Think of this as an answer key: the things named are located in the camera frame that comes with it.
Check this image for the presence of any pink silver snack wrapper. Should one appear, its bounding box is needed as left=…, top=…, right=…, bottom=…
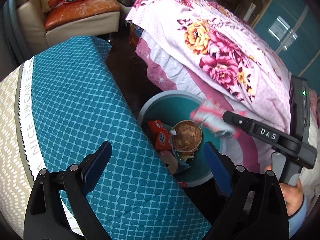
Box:
left=190, top=98, right=240, bottom=139

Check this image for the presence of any brown paper bowl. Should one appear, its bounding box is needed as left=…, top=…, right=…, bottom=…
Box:
left=172, top=120, right=203, bottom=152

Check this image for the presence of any orange Ovaltine packet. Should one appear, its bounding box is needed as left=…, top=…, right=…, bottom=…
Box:
left=147, top=120, right=172, bottom=151

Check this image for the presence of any white blue wrapper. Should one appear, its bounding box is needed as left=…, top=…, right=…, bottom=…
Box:
left=172, top=150, right=190, bottom=173

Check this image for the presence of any pink cartoon paper cup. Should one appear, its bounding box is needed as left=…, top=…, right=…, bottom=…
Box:
left=159, top=151, right=178, bottom=174

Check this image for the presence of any teal plastic trash bin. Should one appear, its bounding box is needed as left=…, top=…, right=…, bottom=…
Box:
left=137, top=90, right=226, bottom=187

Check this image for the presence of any person's right hand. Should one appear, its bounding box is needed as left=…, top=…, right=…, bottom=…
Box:
left=279, top=179, right=303, bottom=216

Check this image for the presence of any pink floral quilt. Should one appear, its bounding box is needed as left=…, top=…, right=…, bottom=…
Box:
left=126, top=0, right=320, bottom=205

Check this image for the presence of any teal glass wardrobe door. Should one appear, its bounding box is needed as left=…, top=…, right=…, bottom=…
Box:
left=254, top=0, right=319, bottom=90

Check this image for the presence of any teal patterned mattress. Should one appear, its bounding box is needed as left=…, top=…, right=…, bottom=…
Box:
left=1, top=36, right=210, bottom=239

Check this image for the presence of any grey window curtain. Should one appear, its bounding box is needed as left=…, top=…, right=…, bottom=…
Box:
left=3, top=0, right=29, bottom=64

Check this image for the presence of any cream leather armchair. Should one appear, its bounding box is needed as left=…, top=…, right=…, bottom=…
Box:
left=16, top=0, right=121, bottom=54

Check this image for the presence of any orange seat cushion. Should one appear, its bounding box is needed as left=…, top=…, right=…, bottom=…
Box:
left=44, top=0, right=120, bottom=30

